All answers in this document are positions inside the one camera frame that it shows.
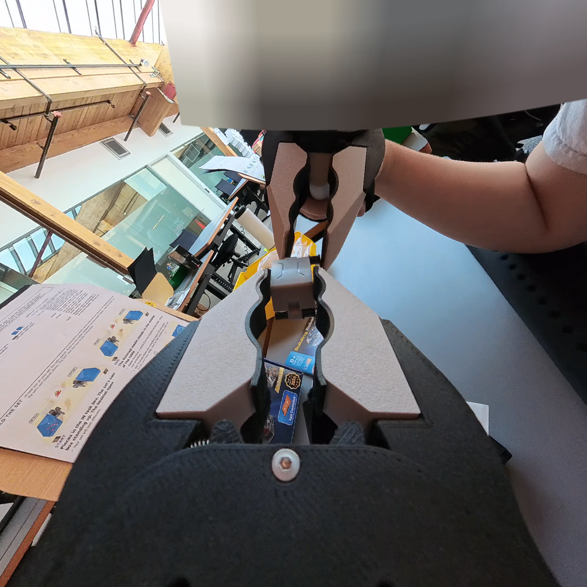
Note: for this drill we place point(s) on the black perforated board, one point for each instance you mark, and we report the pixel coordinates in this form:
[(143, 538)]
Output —
[(541, 312)]

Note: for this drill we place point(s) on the yellow plastic bin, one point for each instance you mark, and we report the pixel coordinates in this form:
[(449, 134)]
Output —
[(250, 275)]

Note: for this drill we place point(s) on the person's right hand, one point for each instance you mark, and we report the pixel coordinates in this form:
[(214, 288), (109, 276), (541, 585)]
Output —
[(403, 174)]

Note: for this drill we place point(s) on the white paper roll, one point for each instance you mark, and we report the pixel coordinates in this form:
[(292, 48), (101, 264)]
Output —
[(252, 227)]

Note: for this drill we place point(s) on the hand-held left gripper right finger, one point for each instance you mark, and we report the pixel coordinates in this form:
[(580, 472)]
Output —
[(367, 367)]

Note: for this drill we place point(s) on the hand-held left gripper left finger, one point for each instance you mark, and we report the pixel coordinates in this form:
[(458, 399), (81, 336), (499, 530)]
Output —
[(206, 367)]

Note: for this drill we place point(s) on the person's right forearm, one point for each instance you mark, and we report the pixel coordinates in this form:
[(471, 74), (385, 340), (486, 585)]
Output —
[(495, 201)]

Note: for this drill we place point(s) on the blue robot kit box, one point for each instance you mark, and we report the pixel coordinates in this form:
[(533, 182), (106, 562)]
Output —
[(293, 403)]

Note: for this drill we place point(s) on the person's light shirt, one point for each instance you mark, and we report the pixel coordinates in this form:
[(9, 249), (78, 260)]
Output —
[(568, 137)]

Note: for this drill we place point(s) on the grey building block piece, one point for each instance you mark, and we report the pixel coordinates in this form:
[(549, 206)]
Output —
[(289, 279)]

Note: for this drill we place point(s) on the black folded card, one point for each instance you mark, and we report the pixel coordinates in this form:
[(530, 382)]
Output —
[(143, 270)]

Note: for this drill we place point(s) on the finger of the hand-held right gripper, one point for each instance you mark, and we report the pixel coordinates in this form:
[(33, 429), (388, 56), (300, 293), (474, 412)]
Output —
[(351, 192), (282, 183)]

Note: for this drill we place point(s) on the grey desk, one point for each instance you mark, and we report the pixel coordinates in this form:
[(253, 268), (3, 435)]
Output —
[(435, 312)]

